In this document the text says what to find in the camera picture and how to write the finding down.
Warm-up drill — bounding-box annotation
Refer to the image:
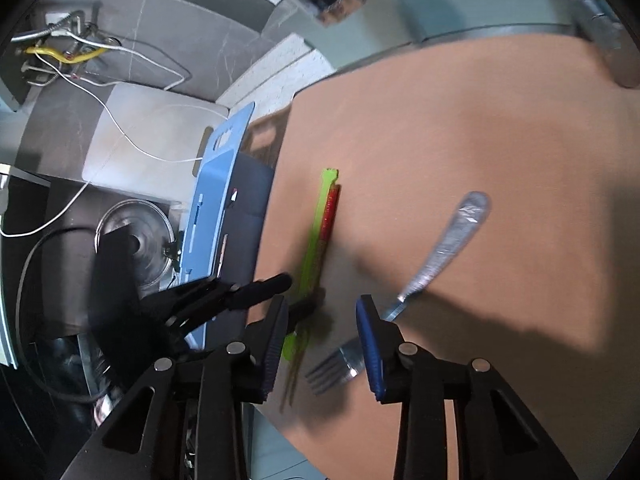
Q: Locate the white cutting board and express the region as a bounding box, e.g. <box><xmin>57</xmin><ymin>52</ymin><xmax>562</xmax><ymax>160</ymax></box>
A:
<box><xmin>81</xmin><ymin>84</ymin><xmax>230</xmax><ymax>203</ymax></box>

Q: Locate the blue plastic basket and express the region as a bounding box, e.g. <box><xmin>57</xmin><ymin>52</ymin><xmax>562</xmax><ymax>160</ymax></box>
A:
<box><xmin>179</xmin><ymin>101</ymin><xmax>277</xmax><ymax>352</ymax></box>

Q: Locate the stainless steel sink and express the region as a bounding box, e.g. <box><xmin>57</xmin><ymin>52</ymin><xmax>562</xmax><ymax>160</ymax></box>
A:
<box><xmin>320</xmin><ymin>0</ymin><xmax>581</xmax><ymax>78</ymax></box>

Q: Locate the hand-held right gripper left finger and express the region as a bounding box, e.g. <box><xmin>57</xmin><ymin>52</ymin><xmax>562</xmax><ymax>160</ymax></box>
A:
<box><xmin>60</xmin><ymin>296</ymin><xmax>292</xmax><ymax>480</ymax></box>

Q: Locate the red-tipped wooden chopstick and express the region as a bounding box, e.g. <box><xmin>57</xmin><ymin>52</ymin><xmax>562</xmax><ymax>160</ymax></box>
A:
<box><xmin>280</xmin><ymin>184</ymin><xmax>344</xmax><ymax>413</ymax></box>

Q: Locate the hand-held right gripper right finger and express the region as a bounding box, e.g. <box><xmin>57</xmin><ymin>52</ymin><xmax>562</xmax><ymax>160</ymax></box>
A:
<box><xmin>355</xmin><ymin>294</ymin><xmax>582</xmax><ymax>480</ymax></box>

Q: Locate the metal fork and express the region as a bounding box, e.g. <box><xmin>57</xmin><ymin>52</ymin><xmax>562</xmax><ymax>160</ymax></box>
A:
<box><xmin>304</xmin><ymin>191</ymin><xmax>492</xmax><ymax>397</ymax></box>

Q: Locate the green plastic utensil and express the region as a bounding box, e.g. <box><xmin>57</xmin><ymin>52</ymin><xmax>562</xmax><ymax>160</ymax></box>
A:
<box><xmin>281</xmin><ymin>167</ymin><xmax>341</xmax><ymax>362</ymax></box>

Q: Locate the white wall outlet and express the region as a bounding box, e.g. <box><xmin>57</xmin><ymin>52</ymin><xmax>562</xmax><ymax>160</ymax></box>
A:
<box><xmin>44</xmin><ymin>10</ymin><xmax>76</xmax><ymax>31</ymax></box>

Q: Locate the black cable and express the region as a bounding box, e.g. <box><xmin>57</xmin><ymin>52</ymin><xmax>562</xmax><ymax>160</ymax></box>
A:
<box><xmin>14</xmin><ymin>227</ymin><xmax>103</xmax><ymax>403</ymax></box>

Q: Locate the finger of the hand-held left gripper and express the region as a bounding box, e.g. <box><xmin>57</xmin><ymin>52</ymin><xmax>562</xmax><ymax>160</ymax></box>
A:
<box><xmin>289</xmin><ymin>300</ymin><xmax>317</xmax><ymax>322</ymax></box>
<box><xmin>220</xmin><ymin>273</ymin><xmax>294</xmax><ymax>313</ymax></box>

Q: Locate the white power cable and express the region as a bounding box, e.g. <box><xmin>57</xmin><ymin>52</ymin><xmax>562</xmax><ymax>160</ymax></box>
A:
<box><xmin>0</xmin><ymin>30</ymin><xmax>206</xmax><ymax>238</ymax></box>

